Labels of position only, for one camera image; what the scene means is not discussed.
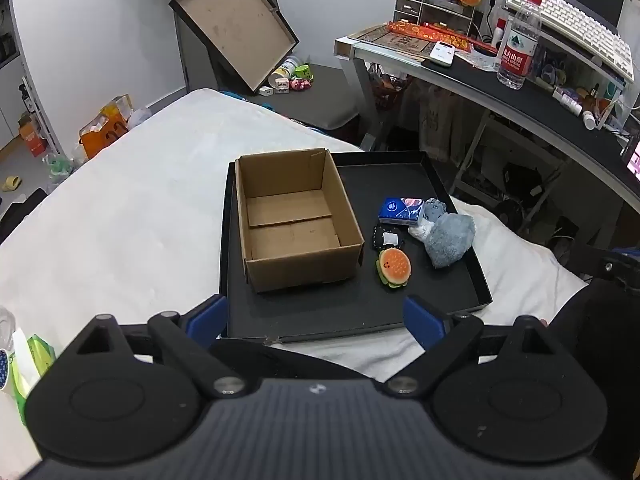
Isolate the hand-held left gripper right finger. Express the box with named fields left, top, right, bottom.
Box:
left=384, top=294, right=583, bottom=402

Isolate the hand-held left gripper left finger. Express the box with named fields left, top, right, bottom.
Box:
left=57, top=294, right=261, bottom=401

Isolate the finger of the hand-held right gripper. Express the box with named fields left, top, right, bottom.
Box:
left=580, top=245, right=640, bottom=291

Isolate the hamburger plush toy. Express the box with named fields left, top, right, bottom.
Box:
left=376, top=247, right=412, bottom=289

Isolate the black shallow tray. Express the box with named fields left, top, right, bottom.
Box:
left=219, top=150, right=493, bottom=345

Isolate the grey-blue fluffy plush toy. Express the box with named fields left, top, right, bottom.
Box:
left=420, top=199, right=477, bottom=269

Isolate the white plastic wrapper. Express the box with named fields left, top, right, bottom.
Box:
left=407, top=217, right=438, bottom=243

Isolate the small black pouch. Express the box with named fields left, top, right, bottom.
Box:
left=372, top=225, right=405, bottom=250

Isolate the blue tissue pack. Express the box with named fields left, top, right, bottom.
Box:
left=377, top=196, right=426, bottom=227

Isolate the person's dark clothing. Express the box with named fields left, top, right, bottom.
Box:
left=547, top=280, right=640, bottom=480

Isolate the phone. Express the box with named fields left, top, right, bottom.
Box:
left=620, top=137, right=640, bottom=176

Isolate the curved grey desk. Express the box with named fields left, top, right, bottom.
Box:
left=334, top=22, right=640, bottom=206

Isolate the white tube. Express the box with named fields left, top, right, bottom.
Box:
left=552, top=87, right=583, bottom=116

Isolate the green tissue packet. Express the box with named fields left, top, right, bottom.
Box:
left=12, top=332, right=56, bottom=411

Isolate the black desk mat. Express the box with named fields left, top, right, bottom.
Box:
left=420, top=55, right=640, bottom=196

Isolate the beige tote bag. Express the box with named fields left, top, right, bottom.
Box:
left=417, top=80, right=476, bottom=161

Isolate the green plastic bag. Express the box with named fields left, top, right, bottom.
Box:
left=45, top=155, right=76, bottom=186

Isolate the clear plastic bottle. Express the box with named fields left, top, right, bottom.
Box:
left=0, top=307, right=16, bottom=396

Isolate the orange cardboard box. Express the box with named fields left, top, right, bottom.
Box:
left=79, top=95, right=133, bottom=160

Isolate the clear water bottle red label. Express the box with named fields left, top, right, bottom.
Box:
left=496, top=0, right=543, bottom=91

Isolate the clear plastic packet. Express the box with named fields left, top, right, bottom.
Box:
left=455, top=50, right=501, bottom=73

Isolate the white keyboard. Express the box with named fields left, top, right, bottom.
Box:
left=505, top=0, right=635, bottom=83

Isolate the orange carton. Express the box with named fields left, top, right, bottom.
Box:
left=20, top=112, right=48, bottom=158

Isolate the white round tin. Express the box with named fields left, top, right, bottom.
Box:
left=270, top=55, right=303, bottom=86

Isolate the white remote control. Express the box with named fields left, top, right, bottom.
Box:
left=429, top=40, right=458, bottom=68

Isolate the brown patterned board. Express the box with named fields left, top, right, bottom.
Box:
left=350, top=25, right=441, bottom=63

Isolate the long red packet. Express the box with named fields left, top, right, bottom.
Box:
left=387, top=20, right=501, bottom=53

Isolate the brown framed board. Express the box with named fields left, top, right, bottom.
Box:
left=168, top=0, right=300, bottom=94

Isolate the grey drawer organizer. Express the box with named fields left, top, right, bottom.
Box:
left=392, top=0, right=483, bottom=36

